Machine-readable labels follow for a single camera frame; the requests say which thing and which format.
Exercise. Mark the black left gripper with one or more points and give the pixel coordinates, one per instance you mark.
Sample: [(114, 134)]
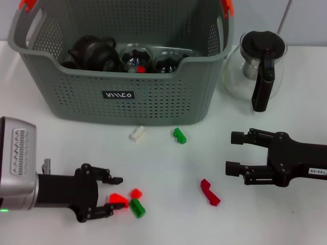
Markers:
[(64, 191)]

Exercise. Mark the white toy brick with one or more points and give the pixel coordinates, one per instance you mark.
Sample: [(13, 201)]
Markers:
[(137, 134)]

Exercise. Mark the glass jar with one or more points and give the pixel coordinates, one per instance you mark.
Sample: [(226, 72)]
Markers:
[(134, 57)]

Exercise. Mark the black ceramic teapot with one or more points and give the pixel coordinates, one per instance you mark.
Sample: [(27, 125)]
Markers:
[(87, 52)]

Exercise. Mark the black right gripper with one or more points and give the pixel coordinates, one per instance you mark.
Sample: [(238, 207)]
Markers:
[(296, 158)]

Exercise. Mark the long red toy piece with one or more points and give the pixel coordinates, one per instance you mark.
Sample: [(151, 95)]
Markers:
[(210, 192)]

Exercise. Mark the gray perforated storage bin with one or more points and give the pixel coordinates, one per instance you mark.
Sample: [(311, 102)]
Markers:
[(153, 102)]

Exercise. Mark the green toy brick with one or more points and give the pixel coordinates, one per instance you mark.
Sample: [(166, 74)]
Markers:
[(180, 135), (137, 208)]

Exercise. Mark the glass teacup black holder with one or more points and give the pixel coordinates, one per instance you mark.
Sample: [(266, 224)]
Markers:
[(167, 65), (111, 65)]

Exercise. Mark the small red toy brick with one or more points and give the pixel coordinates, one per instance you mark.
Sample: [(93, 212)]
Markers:
[(136, 193), (140, 69)]

